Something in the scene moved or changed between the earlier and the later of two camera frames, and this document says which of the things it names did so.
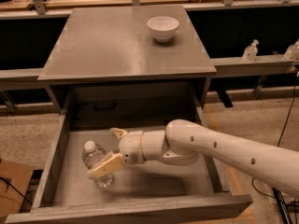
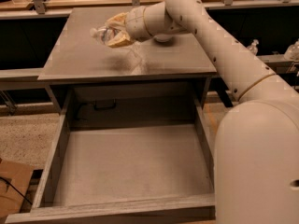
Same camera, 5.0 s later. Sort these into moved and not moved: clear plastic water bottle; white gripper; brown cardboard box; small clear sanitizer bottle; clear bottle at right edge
Moved: white gripper; clear plastic water bottle
Not moved: small clear sanitizer bottle; brown cardboard box; clear bottle at right edge
